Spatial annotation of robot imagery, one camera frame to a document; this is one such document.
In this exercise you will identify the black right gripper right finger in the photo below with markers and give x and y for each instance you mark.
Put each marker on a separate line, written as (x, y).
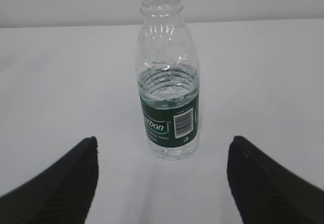
(266, 192)

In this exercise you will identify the clear green-label water bottle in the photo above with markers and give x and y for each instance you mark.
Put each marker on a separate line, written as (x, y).
(168, 79)

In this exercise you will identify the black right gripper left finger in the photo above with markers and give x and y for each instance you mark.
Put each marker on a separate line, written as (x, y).
(63, 193)

